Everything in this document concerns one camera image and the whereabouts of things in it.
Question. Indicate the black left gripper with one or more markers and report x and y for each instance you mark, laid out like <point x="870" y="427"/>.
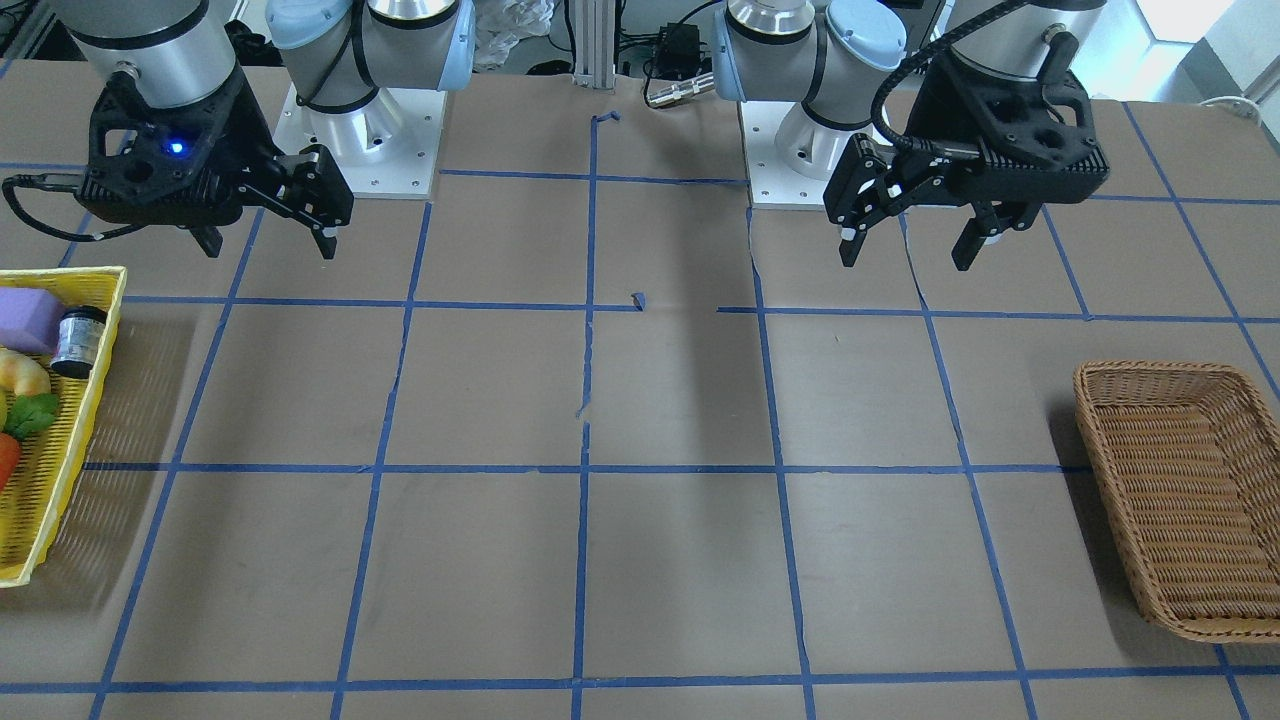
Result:
<point x="935" y="112"/>

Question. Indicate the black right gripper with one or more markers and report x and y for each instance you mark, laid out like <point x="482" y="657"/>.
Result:
<point x="243" y="128"/>

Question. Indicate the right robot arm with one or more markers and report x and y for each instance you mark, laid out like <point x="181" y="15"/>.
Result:
<point x="339" y="54"/>

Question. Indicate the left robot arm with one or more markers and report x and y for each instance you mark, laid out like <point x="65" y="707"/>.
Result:
<point x="849" y="65"/>

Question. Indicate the small dark jar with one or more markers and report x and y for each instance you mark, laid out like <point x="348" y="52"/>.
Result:
<point x="80" y="332"/>

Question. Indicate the yellow plastic basket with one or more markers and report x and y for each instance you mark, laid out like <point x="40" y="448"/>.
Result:
<point x="39" y="491"/>

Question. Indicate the purple sponge block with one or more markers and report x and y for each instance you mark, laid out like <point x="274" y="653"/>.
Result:
<point x="30" y="319"/>

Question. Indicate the toy croissant bread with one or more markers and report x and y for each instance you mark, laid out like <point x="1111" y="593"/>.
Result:
<point x="22" y="375"/>

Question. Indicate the toy carrot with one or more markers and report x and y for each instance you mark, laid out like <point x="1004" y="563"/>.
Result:
<point x="10" y="455"/>

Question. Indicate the brown wicker basket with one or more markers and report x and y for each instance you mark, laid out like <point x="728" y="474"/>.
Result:
<point x="1187" y="461"/>

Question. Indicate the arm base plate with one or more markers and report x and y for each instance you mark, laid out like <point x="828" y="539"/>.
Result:
<point x="386" y="150"/>
<point x="790" y="156"/>

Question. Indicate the aluminium frame post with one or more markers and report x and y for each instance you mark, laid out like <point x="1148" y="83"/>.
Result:
<point x="594" y="41"/>

